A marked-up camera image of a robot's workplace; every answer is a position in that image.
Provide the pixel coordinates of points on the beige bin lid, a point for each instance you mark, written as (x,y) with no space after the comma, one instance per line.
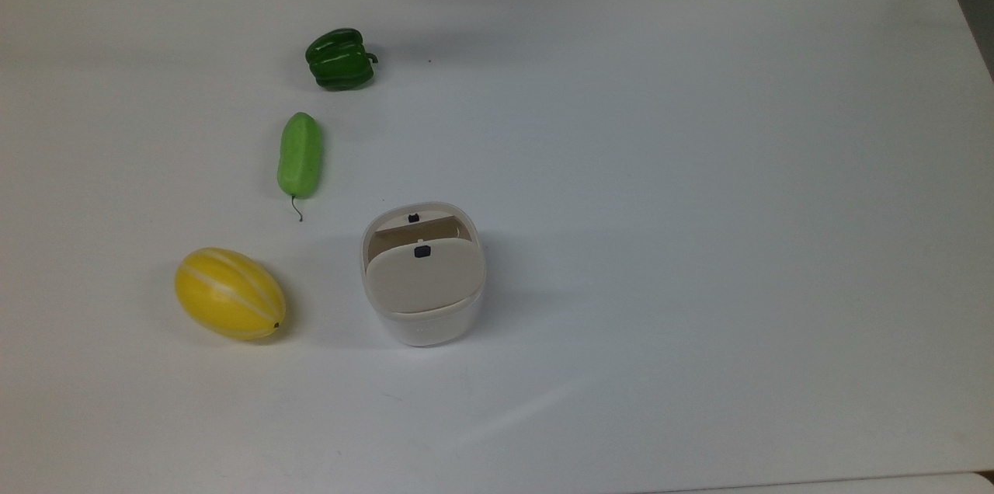
(423,280)

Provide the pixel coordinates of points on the dark green bell pepper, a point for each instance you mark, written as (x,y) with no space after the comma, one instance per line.
(338,59)

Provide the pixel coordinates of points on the light green cucumber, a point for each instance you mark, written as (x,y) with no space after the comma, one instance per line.
(300,154)

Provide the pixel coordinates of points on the white garbage bin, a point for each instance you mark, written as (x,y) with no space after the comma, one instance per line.
(425,327)

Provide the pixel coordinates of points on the yellow striped melon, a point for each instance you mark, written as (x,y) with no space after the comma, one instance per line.
(228,293)

